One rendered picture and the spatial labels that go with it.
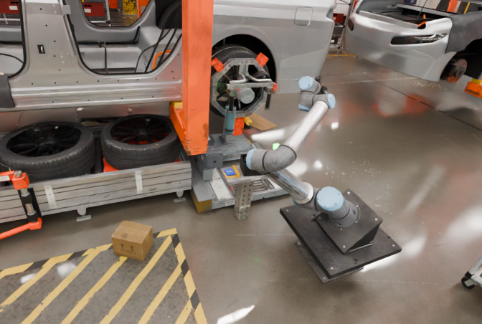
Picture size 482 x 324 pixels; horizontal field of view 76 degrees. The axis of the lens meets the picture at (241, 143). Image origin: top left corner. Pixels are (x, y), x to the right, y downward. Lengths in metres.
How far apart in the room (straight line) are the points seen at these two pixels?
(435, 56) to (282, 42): 2.23
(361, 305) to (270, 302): 0.59
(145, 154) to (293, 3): 1.75
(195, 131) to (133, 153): 0.55
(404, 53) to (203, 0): 3.08
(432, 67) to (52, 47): 4.06
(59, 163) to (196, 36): 1.34
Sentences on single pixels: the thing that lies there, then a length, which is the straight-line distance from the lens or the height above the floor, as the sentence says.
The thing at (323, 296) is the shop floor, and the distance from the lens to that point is 2.32.
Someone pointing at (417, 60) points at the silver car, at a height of 0.97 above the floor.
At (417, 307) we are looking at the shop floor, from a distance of 2.56.
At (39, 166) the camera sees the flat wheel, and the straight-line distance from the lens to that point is 2.57.
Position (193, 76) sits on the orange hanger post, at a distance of 2.11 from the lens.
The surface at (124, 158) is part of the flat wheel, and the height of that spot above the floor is 0.42.
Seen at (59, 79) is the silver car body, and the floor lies 0.97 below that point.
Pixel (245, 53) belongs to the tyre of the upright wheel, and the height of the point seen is 1.15.
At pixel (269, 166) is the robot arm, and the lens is 1.59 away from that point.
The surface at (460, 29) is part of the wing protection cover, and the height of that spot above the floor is 1.38.
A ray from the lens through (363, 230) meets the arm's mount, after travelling 2.17.
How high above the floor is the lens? 1.84
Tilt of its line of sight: 31 degrees down
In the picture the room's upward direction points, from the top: 6 degrees clockwise
